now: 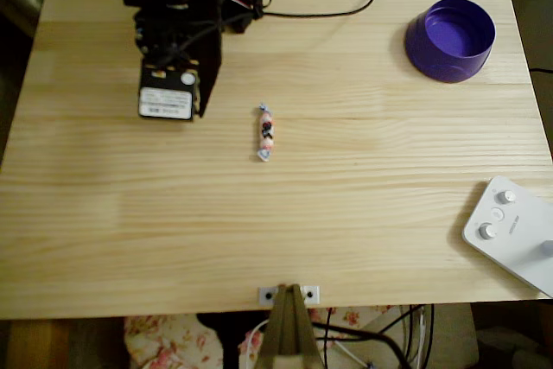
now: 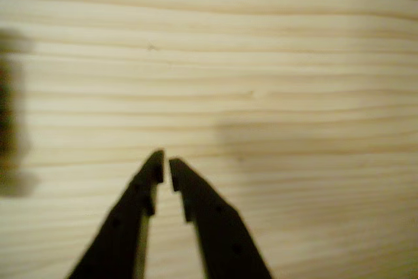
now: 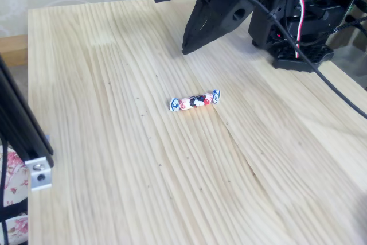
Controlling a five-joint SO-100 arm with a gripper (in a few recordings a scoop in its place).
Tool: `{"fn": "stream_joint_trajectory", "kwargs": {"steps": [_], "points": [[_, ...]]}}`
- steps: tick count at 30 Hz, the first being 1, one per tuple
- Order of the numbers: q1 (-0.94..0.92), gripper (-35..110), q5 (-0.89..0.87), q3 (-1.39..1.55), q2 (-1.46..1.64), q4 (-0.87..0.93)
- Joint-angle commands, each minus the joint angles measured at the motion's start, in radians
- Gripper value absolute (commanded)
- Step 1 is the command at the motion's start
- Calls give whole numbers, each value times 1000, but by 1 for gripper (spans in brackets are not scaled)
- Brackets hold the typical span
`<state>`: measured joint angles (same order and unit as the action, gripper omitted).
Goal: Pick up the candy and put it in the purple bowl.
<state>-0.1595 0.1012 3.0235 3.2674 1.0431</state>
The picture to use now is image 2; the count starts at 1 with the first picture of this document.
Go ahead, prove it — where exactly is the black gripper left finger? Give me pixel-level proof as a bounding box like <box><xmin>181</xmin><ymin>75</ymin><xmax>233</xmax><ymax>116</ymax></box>
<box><xmin>67</xmin><ymin>150</ymin><xmax>165</xmax><ymax>279</ymax></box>

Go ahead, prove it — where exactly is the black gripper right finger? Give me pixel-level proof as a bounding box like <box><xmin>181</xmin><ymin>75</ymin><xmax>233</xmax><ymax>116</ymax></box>
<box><xmin>169</xmin><ymin>157</ymin><xmax>272</xmax><ymax>279</ymax></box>

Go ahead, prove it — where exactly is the small floral patterned packet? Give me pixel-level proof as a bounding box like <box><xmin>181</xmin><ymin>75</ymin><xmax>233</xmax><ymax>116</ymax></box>
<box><xmin>0</xmin><ymin>29</ymin><xmax>39</xmax><ymax>199</ymax></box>

